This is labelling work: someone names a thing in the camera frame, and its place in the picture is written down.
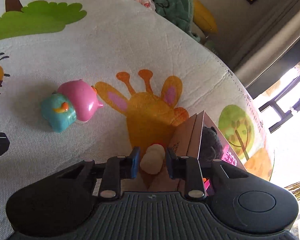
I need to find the black plush toy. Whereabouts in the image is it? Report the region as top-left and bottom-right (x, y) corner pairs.
(198, 126), (223, 165)

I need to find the pink toy net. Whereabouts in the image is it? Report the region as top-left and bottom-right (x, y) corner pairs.
(203, 145), (238, 196)

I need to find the pink teal toy bird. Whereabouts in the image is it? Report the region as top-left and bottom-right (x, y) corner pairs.
(40, 79), (103, 133)

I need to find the pink cardboard box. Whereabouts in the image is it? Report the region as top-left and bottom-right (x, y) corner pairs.
(167, 110), (248, 193)

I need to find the colourful cartoon play mat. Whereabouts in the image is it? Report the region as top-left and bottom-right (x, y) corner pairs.
(0, 0), (274, 239)

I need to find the yellow pillow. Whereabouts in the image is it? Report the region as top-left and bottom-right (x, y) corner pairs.
(193, 0), (218, 34)

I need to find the green blanket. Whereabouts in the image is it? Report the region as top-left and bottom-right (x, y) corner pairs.
(152, 0), (200, 42)

